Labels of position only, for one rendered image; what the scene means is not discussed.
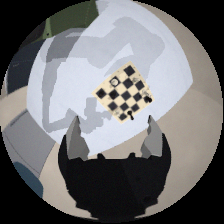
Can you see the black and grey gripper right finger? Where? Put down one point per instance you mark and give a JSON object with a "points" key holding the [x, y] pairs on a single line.
{"points": [[156, 148]]}

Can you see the chessboard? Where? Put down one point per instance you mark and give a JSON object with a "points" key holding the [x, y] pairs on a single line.
{"points": [[128, 92]]}

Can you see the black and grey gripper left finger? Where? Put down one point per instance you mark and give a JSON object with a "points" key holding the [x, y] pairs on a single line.
{"points": [[73, 150]]}

